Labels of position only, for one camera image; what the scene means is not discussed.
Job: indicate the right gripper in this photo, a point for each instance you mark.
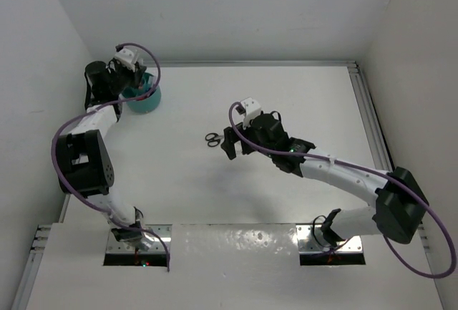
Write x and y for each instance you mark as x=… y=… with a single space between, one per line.
x=228 y=144

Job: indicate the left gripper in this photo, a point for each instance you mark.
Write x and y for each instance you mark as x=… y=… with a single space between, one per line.
x=134 y=76

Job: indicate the small black scissors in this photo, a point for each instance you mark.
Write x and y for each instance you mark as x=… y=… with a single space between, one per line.
x=213 y=139

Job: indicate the pink highlighter pen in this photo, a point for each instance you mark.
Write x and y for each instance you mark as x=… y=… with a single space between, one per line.
x=154 y=81

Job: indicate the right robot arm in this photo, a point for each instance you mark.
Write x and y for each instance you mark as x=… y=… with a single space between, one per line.
x=390 y=211

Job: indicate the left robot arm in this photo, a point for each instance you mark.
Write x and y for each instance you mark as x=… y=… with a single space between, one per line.
x=82 y=155

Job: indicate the teal divided pen holder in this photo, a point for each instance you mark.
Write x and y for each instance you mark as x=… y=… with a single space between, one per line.
x=148 y=104

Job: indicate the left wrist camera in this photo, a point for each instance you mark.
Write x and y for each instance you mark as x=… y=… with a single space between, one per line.
x=128 y=58

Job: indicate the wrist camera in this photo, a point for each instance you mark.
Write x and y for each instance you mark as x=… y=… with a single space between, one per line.
x=249 y=108
x=128 y=58

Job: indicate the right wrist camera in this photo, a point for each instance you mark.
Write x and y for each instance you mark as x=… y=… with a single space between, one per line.
x=249 y=108

